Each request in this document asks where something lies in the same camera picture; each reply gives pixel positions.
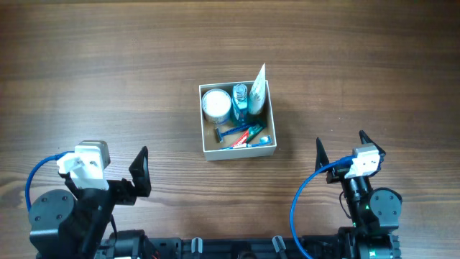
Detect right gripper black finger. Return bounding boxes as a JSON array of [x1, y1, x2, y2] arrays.
[[359, 130, 386, 157], [315, 137, 330, 171]]

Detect blue toothbrush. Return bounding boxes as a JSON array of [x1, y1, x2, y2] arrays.
[[222, 135, 272, 150]]

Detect green red toothpaste tube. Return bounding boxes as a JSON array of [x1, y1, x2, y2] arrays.
[[231, 124, 265, 147]]

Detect blue disposable razor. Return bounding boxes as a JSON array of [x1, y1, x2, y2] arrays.
[[215, 124, 251, 142]]

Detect white cream tube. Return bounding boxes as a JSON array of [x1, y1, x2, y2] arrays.
[[248, 64, 266, 115]]

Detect blue mouthwash bottle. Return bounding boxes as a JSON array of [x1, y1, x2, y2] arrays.
[[232, 83, 248, 125]]

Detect cotton swab jar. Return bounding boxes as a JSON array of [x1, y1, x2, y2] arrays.
[[201, 88, 232, 124]]

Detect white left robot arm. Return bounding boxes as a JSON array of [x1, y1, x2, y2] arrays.
[[27, 140, 160, 258]]

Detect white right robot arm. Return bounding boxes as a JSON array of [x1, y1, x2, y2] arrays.
[[304, 130, 403, 259]]

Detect white cardboard box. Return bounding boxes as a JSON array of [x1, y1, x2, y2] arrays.
[[198, 81, 277, 161]]

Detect white wrist camera, right arm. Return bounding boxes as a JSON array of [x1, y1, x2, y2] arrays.
[[344, 143, 380, 178]]

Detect white wrist camera, arm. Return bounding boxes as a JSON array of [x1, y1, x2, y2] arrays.
[[344, 143, 380, 178], [57, 140, 111, 191]]

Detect white wrist camera, left arm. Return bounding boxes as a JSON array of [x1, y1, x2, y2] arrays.
[[57, 140, 111, 191]]

